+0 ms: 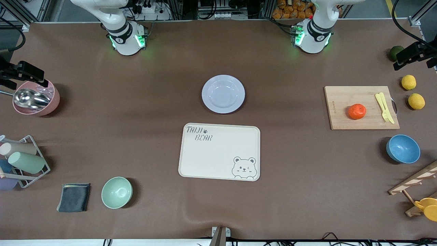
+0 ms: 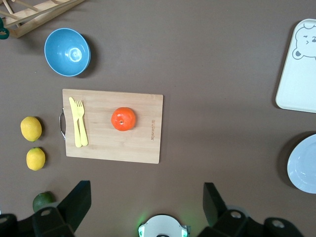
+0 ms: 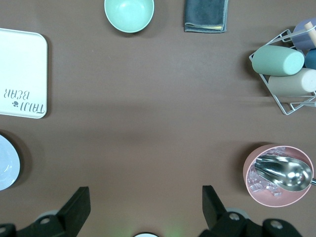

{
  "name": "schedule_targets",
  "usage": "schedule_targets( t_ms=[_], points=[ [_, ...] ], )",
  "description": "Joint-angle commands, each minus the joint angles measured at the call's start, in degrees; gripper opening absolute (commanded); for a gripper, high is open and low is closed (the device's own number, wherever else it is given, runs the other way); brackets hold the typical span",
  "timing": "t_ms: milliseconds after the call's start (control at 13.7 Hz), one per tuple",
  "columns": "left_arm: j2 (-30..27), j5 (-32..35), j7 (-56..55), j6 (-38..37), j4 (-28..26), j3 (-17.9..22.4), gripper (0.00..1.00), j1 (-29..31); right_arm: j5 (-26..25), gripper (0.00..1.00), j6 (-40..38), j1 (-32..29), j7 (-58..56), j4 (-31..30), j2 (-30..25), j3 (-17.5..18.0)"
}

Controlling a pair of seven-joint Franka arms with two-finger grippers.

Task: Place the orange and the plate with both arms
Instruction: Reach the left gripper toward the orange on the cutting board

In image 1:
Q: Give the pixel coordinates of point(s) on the wooden drying rack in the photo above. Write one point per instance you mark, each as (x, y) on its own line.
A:
(414, 181)

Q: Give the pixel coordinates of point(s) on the mint green cup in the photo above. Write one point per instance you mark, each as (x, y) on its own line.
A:
(27, 162)

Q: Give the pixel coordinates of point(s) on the green lime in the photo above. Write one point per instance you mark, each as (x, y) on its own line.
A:
(395, 52)

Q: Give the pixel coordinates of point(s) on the pink bowl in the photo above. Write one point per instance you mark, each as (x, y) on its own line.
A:
(51, 102)

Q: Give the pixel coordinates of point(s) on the orange snack bags pile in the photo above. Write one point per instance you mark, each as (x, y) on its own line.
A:
(293, 9)

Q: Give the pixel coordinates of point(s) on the yellow cup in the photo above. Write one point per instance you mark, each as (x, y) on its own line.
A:
(429, 207)

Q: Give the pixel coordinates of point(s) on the white ribbed plate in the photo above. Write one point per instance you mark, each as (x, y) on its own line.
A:
(223, 94)

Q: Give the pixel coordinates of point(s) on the orange fruit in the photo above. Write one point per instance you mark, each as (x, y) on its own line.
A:
(357, 111)

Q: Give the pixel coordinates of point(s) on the beige cup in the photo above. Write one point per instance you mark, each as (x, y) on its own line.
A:
(18, 148)

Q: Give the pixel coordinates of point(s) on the wooden cutting board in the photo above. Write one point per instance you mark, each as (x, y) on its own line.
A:
(344, 102)

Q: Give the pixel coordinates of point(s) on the blue cup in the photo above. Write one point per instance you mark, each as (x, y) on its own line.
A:
(5, 166)

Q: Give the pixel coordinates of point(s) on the blue bowl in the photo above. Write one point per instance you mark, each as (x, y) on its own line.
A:
(403, 149)

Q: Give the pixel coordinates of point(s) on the mint green bowl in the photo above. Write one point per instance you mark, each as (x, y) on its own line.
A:
(116, 192)

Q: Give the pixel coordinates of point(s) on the metal scoop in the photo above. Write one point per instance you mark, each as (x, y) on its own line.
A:
(30, 98)

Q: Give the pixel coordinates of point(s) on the dark grey folded cloth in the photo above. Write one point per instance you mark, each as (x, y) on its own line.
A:
(74, 197)

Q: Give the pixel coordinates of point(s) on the yellow plastic knife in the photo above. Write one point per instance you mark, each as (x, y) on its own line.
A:
(388, 109)

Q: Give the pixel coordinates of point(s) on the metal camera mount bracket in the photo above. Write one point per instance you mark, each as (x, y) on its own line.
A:
(220, 235)

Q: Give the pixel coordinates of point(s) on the purple cup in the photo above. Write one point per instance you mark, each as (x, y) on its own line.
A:
(6, 183)

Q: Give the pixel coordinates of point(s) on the yellow lemon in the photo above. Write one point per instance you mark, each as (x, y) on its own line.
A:
(408, 82)
(416, 101)

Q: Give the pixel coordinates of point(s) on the cream bear print tray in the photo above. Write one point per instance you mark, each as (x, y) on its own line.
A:
(211, 157)

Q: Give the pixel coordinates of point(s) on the white power strip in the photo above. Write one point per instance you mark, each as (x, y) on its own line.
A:
(152, 12)

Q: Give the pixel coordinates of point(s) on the yellow plastic fork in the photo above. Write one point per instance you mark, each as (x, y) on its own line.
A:
(382, 106)

